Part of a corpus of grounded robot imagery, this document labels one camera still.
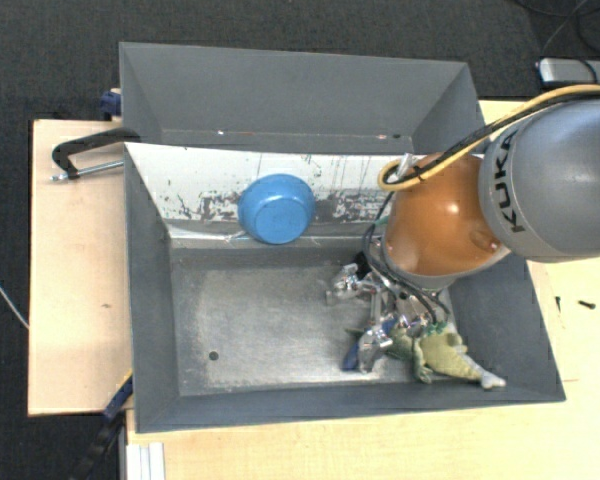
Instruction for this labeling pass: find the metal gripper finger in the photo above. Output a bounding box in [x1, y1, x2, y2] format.
[357, 327, 396, 374]
[325, 262, 377, 306]

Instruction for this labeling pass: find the dark blue small tool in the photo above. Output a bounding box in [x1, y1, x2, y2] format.
[341, 338, 362, 372]

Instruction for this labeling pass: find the green toy dinosaur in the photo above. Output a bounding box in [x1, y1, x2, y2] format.
[383, 319, 507, 390]

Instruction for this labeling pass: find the grey metal bin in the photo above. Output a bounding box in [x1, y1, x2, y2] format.
[118, 41, 567, 434]

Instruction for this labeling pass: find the blue plastic bowl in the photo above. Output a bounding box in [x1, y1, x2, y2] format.
[237, 173, 317, 246]

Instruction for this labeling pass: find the pale wood flat board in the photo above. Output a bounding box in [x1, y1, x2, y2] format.
[27, 117, 134, 417]

